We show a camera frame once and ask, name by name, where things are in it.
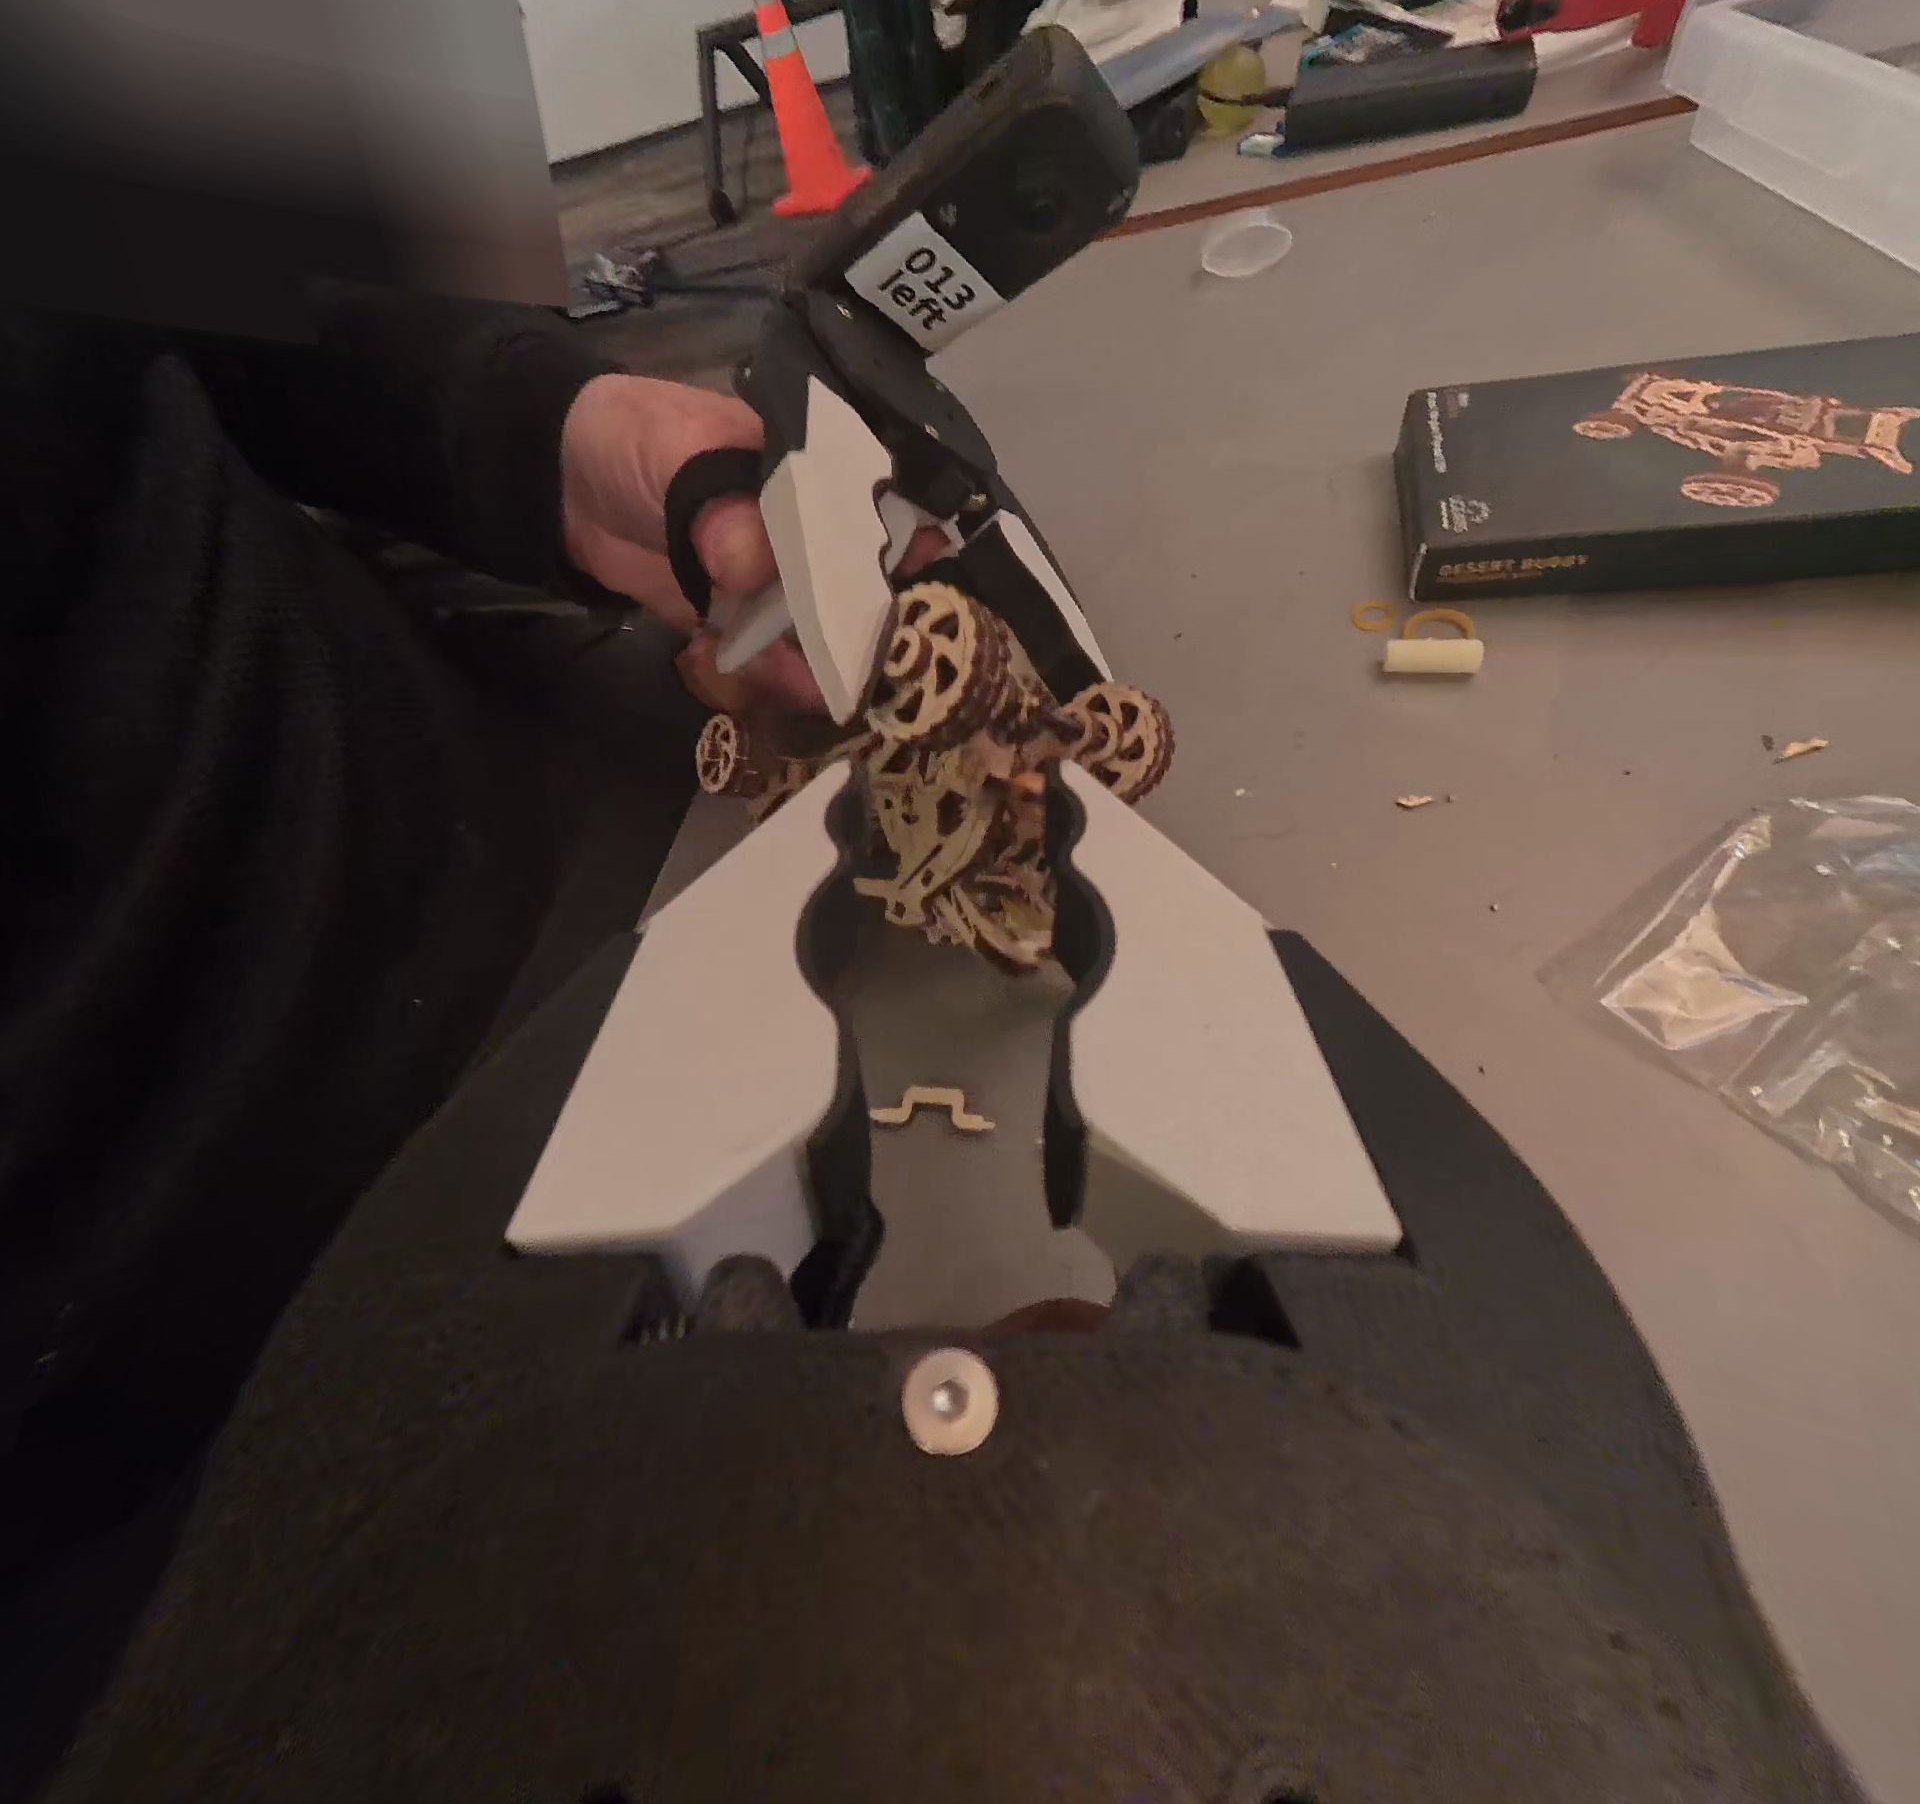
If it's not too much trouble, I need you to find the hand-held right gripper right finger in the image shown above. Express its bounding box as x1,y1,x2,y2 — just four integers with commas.
1044,760,1407,1273

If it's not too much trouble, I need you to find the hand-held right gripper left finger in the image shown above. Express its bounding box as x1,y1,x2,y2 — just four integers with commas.
507,760,882,1335

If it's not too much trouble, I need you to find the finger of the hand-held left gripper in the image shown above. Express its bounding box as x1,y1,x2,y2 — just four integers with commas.
956,500,1112,708
758,378,909,730

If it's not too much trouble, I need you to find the wooden buggy model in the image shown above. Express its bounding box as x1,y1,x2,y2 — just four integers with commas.
698,578,1177,978

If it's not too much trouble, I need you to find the person's left forearm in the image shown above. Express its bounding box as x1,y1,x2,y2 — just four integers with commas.
308,299,629,620

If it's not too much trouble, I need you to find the black model kit box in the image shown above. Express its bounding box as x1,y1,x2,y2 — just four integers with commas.
1392,335,1920,606

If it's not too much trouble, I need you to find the person's left hand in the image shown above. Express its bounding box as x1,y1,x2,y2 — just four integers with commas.
560,374,829,722

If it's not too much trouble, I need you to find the orange traffic cone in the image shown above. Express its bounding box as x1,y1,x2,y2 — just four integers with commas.
742,0,877,222

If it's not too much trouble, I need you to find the clear plastic piece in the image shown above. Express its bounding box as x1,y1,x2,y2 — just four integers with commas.
1198,209,1296,282

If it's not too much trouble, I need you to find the yellow green bottle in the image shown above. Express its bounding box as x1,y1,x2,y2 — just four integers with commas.
1198,40,1277,142

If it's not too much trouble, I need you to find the person's black clothing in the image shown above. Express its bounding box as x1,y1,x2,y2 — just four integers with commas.
0,302,707,1804

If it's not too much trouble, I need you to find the clear plastic bag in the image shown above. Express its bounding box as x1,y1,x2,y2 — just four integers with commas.
1543,789,1920,1228

